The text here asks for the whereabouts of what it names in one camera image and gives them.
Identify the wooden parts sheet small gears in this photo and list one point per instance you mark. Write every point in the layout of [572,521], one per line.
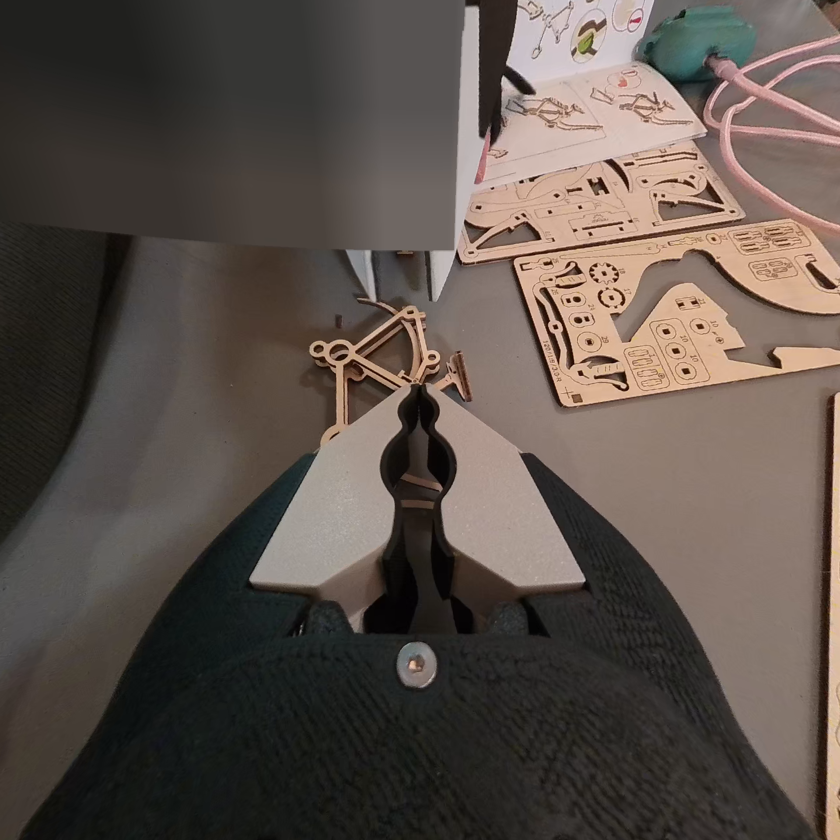
[656,341]

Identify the wooden parts sheet wavy cutouts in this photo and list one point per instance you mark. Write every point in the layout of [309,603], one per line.
[835,590]

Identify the wooden parts sheet triangular frames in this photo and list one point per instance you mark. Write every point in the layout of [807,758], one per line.
[590,210]

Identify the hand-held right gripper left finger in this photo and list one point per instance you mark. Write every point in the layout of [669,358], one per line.
[328,518]

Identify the wooden model frame assembly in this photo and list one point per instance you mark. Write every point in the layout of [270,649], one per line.
[384,354]

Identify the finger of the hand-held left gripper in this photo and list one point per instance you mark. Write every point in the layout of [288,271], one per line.
[367,272]
[441,272]

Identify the illustrated instruction sheet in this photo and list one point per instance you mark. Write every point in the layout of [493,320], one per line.
[577,29]

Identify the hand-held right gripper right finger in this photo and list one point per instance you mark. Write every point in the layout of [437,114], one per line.
[518,518]

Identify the open instruction booklet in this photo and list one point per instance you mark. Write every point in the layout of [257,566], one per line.
[590,124]

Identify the teal plastic device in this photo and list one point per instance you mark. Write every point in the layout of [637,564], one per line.
[695,43]

